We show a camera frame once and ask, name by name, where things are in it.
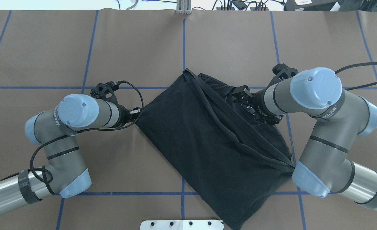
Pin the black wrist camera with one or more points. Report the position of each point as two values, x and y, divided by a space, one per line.
282 72
105 91

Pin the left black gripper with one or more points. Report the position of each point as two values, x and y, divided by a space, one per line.
123 115

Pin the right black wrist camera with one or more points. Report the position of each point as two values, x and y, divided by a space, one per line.
282 72

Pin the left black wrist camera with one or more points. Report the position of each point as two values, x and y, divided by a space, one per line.
105 91

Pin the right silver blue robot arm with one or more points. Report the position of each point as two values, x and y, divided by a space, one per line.
341 117

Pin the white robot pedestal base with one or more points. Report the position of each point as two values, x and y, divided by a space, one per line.
194 224

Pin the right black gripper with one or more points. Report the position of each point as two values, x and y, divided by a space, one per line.
258 103

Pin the black graphic t-shirt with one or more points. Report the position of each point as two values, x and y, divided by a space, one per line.
231 158

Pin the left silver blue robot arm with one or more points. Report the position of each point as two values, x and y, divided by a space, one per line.
57 166

